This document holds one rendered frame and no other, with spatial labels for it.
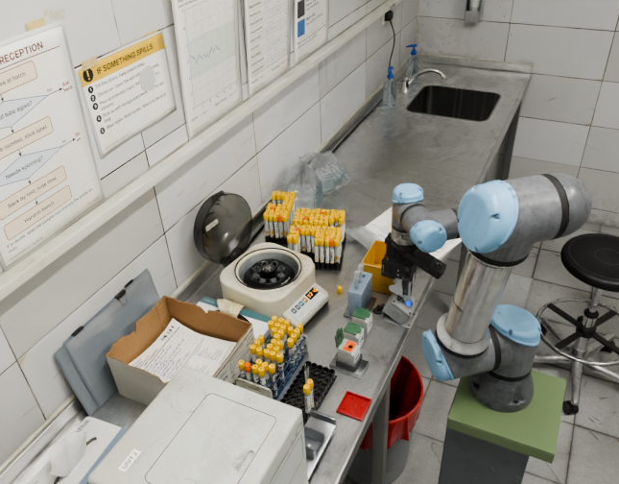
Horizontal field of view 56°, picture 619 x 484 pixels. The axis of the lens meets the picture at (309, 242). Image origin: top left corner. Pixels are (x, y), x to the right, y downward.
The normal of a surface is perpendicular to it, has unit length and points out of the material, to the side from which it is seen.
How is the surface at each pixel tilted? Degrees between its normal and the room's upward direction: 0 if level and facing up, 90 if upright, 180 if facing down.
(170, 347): 1
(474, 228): 81
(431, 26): 90
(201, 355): 1
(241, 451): 0
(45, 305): 90
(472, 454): 90
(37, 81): 93
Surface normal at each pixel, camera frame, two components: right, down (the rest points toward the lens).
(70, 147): 0.92, 0.26
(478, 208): -0.96, 0.07
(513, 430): -0.03, -0.83
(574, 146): -0.44, 0.54
